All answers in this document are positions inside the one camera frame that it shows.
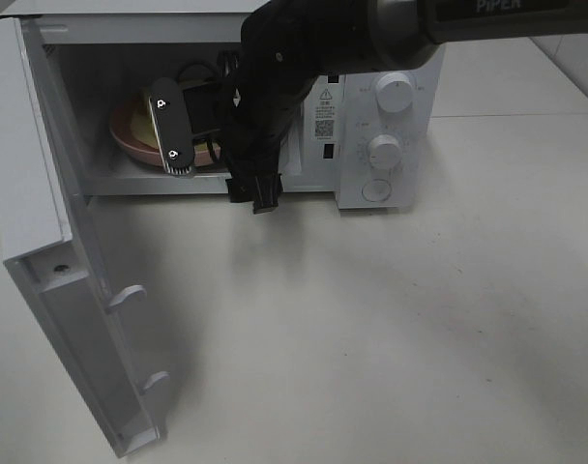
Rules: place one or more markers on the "white upper power knob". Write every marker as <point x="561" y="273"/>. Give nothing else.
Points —
<point x="394" y="92"/>

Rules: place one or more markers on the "pink round plate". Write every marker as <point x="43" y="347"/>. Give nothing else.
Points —
<point x="203" y="158"/>

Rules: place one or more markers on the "white microwave door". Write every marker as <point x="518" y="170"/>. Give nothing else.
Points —
<point x="50" y="247"/>

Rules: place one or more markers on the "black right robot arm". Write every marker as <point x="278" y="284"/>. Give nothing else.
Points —
<point x="286" y="45"/>

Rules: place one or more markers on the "white timer knob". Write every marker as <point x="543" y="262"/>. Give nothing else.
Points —
<point x="384" y="152"/>

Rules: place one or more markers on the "white bread sandwich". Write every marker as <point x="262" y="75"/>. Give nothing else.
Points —
<point x="135" y="114"/>

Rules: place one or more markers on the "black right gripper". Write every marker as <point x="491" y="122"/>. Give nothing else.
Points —
<point x="247" y="118"/>

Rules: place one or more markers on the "round door release button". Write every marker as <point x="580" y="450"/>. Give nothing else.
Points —
<point x="377" y="190"/>

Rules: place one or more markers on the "white microwave oven body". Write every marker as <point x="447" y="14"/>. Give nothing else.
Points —
<point x="108" y="50"/>

